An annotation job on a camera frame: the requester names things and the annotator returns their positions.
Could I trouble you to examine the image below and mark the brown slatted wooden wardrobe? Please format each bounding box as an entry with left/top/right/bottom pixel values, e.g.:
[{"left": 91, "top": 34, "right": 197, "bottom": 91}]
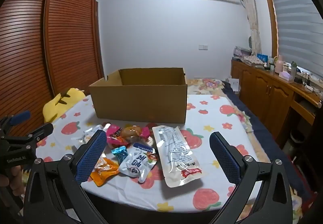
[{"left": 0, "top": 0, "right": 105, "bottom": 136}]

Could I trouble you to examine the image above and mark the white blue snack pouch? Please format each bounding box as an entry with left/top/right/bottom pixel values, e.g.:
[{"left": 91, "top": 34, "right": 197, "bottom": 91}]
[{"left": 119, "top": 142, "right": 157, "bottom": 184}]

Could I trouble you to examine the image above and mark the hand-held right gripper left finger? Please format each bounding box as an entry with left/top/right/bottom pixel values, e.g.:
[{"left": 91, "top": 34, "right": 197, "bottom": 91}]
[{"left": 24, "top": 129, "right": 108, "bottom": 224}]

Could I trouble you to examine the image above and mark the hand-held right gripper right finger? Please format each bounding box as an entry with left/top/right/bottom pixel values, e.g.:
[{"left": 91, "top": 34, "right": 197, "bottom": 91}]
[{"left": 209, "top": 131, "right": 294, "bottom": 224}]

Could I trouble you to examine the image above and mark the navy bedsheet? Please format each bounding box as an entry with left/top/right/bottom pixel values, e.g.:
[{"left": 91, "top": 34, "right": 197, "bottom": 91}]
[{"left": 222, "top": 83, "right": 313, "bottom": 204}]

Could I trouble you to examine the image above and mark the yellow plush toy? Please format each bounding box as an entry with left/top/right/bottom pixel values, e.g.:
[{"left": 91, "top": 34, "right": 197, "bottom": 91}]
[{"left": 42, "top": 88, "right": 86, "bottom": 124}]

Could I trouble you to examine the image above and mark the person's left hand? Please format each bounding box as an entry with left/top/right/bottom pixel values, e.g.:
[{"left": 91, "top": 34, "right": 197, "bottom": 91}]
[{"left": 9, "top": 166, "right": 25, "bottom": 192}]

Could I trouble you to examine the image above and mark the grey waste bin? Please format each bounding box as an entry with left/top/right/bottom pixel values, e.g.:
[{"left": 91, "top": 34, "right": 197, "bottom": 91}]
[{"left": 290, "top": 129, "right": 306, "bottom": 144}]

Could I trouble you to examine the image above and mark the long white snack pouch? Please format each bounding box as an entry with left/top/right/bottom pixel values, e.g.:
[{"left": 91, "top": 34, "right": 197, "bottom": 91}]
[{"left": 152, "top": 125, "right": 203, "bottom": 187}]

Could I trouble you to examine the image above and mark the teal wrapped candy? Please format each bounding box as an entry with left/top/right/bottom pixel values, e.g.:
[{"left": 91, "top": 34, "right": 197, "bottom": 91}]
[{"left": 111, "top": 146, "right": 128, "bottom": 165}]

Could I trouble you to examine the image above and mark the pink thermos bottle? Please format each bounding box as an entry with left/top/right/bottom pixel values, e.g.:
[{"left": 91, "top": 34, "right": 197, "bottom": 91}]
[{"left": 275, "top": 55, "right": 284, "bottom": 73}]

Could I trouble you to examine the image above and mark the purple wrapped package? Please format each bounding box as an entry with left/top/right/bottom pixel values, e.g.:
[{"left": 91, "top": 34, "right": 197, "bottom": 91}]
[{"left": 233, "top": 46, "right": 253, "bottom": 59}]

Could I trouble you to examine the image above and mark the pink snack packet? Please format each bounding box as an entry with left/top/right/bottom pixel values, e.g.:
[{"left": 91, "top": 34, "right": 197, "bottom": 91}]
[{"left": 106, "top": 124, "right": 129, "bottom": 150}]

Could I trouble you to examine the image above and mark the silver clear snack packet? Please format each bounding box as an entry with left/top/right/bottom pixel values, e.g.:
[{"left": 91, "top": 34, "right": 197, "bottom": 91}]
[{"left": 78, "top": 125, "right": 104, "bottom": 144}]

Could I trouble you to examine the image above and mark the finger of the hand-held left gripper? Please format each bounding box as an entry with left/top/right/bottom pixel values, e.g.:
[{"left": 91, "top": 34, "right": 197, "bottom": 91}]
[
  {"left": 0, "top": 110, "right": 31, "bottom": 136},
  {"left": 5, "top": 123, "right": 54, "bottom": 147}
]

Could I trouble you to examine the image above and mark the cream floral curtain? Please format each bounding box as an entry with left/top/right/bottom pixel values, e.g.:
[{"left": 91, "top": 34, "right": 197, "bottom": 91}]
[{"left": 237, "top": 0, "right": 261, "bottom": 55}]

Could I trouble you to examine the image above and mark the brown cardboard box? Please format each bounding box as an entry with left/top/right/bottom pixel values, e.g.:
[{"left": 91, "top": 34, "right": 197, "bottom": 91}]
[{"left": 89, "top": 68, "right": 188, "bottom": 124}]

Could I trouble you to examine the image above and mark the white power strip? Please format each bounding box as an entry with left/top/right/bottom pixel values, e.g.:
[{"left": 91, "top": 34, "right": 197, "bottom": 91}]
[{"left": 295, "top": 73, "right": 321, "bottom": 88}]

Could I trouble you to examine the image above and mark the white window blind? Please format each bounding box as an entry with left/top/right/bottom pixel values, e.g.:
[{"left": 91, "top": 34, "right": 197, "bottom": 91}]
[{"left": 267, "top": 0, "right": 323, "bottom": 74}]

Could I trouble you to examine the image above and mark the wooden window frame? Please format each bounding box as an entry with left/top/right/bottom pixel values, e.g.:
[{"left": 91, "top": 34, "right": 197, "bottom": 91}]
[{"left": 260, "top": 0, "right": 279, "bottom": 59}]

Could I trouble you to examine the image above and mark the white paper bag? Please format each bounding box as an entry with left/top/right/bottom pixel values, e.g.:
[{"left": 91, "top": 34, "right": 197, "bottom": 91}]
[{"left": 228, "top": 78, "right": 240, "bottom": 93}]

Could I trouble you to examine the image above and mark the wooden sideboard cabinet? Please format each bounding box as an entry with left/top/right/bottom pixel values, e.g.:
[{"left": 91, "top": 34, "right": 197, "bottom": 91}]
[{"left": 231, "top": 60, "right": 322, "bottom": 144}]

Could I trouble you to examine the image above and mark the orange snack packet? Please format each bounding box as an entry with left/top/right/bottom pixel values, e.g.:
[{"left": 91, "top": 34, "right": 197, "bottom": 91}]
[{"left": 90, "top": 156, "right": 120, "bottom": 187}]

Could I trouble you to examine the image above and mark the strawberry print cloth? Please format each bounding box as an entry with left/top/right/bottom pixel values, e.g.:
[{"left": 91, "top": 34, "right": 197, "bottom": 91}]
[{"left": 20, "top": 93, "right": 263, "bottom": 214}]

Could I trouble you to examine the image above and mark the floral patterned box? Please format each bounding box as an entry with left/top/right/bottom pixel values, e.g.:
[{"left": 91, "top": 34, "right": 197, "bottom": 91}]
[{"left": 242, "top": 55, "right": 263, "bottom": 66}]

